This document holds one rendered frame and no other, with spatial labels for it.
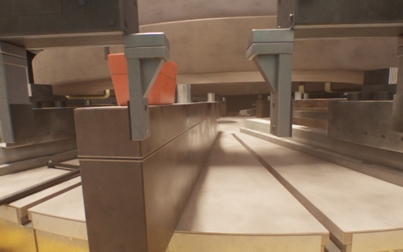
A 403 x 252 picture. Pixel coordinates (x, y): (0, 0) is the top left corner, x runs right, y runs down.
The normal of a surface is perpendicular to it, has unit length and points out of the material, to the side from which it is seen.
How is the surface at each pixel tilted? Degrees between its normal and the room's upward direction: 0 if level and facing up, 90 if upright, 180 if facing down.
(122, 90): 97
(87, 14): 90
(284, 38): 90
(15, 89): 90
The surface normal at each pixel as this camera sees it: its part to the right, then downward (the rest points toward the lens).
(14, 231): -0.38, 0.12
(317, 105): -0.81, 0.09
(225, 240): -0.08, 0.12
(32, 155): 0.85, 0.04
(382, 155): -0.93, -0.26
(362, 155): -0.97, 0.05
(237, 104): 0.19, 0.11
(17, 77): 1.00, -0.02
